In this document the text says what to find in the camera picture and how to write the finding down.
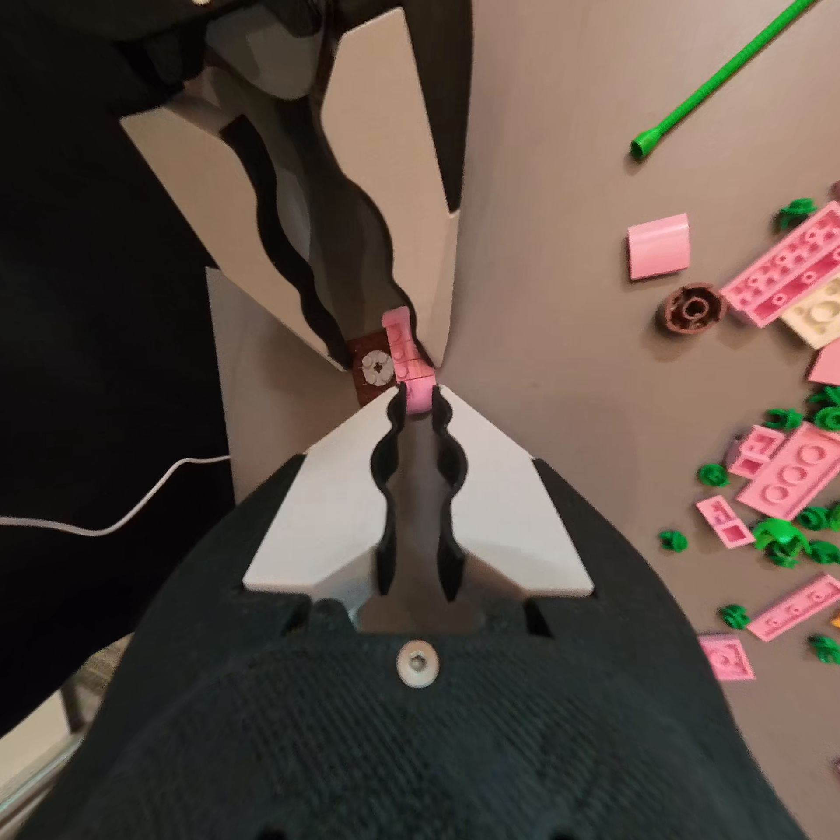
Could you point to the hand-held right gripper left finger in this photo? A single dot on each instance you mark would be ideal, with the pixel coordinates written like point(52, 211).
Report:
point(315, 525)

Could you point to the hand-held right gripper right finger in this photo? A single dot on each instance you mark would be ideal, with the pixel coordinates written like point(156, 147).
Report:
point(518, 525)

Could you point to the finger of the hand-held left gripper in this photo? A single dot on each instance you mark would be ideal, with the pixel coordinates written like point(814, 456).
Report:
point(387, 118)
point(197, 177)

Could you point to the small brown square plate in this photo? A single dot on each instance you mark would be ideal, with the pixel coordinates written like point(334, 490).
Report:
point(364, 394)

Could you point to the grey round plate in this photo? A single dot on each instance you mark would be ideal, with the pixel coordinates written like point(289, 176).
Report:
point(377, 367)

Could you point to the scattered small green pieces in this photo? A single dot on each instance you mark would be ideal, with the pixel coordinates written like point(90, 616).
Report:
point(673, 540)

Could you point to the person's black clothing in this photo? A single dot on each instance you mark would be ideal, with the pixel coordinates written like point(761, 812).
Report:
point(98, 328)

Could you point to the small pink hollow brick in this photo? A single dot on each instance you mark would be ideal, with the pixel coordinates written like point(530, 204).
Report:
point(715, 515)
point(748, 463)

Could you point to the pink square hollow plate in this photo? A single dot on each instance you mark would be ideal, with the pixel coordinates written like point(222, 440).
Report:
point(725, 656)

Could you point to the brown round brick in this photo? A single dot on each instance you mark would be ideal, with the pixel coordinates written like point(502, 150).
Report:
point(676, 321)

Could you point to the pink plate with round holes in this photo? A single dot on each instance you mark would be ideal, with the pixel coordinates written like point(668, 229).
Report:
point(787, 476)

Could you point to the pink curved slope tile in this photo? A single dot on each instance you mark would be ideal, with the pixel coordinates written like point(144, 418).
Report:
point(658, 246)

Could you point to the green flexible rod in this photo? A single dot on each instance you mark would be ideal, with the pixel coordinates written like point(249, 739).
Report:
point(715, 81)

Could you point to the pink narrow three-stud plate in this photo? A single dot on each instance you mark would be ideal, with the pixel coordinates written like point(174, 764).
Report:
point(787, 610)

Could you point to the pink flat square tile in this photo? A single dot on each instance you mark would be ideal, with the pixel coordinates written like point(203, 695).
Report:
point(828, 367)

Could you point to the cream square plate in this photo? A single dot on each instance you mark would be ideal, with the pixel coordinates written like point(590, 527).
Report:
point(817, 321)

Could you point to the long pink hollow brick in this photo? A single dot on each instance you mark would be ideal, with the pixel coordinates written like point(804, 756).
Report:
point(781, 269)

